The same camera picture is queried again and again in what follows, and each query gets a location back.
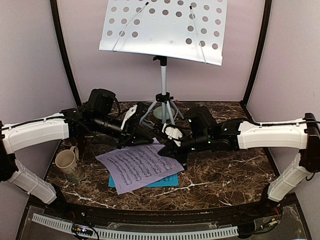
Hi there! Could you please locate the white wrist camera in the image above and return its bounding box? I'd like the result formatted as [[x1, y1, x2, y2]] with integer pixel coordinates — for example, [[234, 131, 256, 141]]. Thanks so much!
[[120, 104, 138, 130], [162, 123, 183, 147]]

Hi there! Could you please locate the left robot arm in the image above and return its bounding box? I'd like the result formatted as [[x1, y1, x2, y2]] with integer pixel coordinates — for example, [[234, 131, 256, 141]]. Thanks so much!
[[0, 88, 153, 218]]

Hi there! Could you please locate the purple sheet music page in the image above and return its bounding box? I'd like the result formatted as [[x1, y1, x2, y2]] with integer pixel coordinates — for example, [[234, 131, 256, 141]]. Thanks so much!
[[95, 143, 184, 195]]

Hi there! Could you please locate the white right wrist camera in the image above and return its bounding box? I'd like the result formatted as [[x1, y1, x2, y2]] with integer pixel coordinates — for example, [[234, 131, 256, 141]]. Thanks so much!
[[162, 123, 183, 147]]

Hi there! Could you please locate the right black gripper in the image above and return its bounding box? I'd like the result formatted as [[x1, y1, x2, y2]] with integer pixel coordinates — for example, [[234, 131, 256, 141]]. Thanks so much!
[[157, 131, 212, 164]]

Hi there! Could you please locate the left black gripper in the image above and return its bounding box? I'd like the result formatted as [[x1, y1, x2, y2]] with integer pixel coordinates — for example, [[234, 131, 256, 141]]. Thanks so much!
[[93, 112, 154, 150]]

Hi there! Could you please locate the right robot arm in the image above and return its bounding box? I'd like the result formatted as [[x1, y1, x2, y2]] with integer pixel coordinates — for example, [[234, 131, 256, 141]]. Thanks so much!
[[158, 106, 320, 217]]

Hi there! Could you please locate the white perforated music stand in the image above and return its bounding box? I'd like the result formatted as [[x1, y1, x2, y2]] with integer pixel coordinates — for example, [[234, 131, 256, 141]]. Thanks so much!
[[98, 0, 225, 126]]

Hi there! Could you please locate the cream ceramic mug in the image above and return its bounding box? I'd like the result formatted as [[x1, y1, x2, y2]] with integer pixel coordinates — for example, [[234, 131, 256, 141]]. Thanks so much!
[[55, 146, 84, 183]]

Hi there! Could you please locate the blue sheet music page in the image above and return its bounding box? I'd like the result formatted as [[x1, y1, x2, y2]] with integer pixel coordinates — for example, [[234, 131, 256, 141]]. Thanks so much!
[[120, 173, 179, 188]]

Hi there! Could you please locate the brown wooden metronome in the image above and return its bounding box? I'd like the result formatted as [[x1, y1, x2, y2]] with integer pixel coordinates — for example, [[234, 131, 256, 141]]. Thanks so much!
[[61, 137, 87, 155]]

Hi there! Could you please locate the pale green round dish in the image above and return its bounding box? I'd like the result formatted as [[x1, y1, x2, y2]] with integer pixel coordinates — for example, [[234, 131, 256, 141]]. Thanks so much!
[[153, 106, 176, 121]]

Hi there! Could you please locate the grey slotted cable duct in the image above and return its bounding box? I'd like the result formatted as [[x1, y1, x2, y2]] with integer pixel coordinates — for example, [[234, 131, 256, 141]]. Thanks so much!
[[31, 213, 239, 240]]

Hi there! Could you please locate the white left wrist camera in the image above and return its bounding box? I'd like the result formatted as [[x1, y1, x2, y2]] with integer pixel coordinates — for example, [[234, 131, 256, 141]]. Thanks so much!
[[120, 104, 138, 130]]

